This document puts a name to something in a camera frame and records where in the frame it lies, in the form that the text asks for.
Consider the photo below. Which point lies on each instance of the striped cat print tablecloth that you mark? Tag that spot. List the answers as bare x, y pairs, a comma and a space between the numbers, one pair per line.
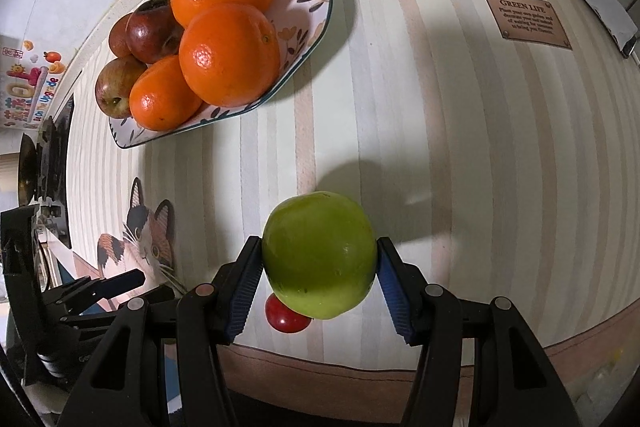
450, 132

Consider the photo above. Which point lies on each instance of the black gas stove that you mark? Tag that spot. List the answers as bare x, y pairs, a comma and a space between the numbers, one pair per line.
52, 167

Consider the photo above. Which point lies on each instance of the cherry tomato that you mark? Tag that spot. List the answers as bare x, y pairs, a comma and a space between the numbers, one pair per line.
286, 318

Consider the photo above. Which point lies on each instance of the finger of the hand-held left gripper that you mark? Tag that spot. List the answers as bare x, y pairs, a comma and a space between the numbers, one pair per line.
110, 285
90, 319

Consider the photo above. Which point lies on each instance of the small orange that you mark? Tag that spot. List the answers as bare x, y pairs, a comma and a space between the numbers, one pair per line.
162, 96
230, 54

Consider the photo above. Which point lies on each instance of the dark wok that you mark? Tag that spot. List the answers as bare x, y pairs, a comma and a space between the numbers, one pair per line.
27, 169

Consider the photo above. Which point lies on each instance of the brown label patch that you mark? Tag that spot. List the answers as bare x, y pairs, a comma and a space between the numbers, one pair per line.
527, 19

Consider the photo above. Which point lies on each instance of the green apple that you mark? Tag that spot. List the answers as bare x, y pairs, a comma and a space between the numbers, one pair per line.
320, 257

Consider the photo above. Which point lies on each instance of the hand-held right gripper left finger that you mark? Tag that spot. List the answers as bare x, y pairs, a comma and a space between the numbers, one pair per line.
242, 292

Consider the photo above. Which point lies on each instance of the dark red apple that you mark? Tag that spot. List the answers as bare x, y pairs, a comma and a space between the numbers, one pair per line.
152, 32

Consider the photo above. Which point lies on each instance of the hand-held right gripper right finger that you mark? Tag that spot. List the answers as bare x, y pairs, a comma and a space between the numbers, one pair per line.
397, 297

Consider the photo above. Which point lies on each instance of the brownish red apple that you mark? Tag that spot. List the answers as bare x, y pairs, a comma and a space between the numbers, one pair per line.
118, 39

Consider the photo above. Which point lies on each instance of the colourful wall stickers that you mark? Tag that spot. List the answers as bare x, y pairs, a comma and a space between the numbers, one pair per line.
25, 92

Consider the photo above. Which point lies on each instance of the red and yellow apple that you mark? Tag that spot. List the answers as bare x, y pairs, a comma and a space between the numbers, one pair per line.
116, 84

